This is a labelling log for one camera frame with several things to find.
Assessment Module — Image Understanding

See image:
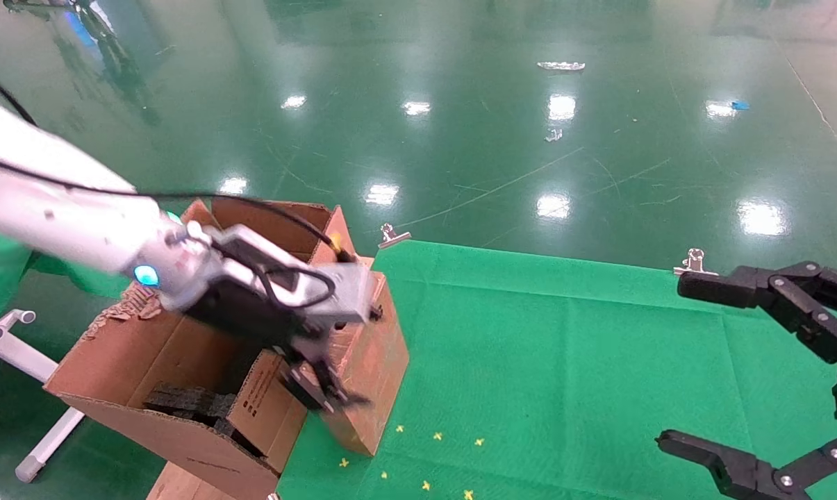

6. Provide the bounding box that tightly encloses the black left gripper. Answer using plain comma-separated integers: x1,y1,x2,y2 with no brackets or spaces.
182,281,372,415

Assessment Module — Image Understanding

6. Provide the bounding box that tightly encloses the small brown cardboard box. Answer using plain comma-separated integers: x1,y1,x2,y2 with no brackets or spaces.
306,267,411,458

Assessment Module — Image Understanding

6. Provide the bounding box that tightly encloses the large open cardboard carton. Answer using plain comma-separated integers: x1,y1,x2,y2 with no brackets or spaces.
43,198,356,500

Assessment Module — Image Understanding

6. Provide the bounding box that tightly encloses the black foam insert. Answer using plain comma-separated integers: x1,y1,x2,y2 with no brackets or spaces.
144,381,266,456

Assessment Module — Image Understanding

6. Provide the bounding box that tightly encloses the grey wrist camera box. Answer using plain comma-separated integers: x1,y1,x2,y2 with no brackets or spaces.
213,224,379,327

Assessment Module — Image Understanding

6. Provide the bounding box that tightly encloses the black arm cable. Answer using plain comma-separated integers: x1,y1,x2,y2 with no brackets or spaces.
0,66,356,310

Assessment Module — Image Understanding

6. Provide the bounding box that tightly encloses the white tube frame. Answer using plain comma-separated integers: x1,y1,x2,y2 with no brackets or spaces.
0,309,85,483

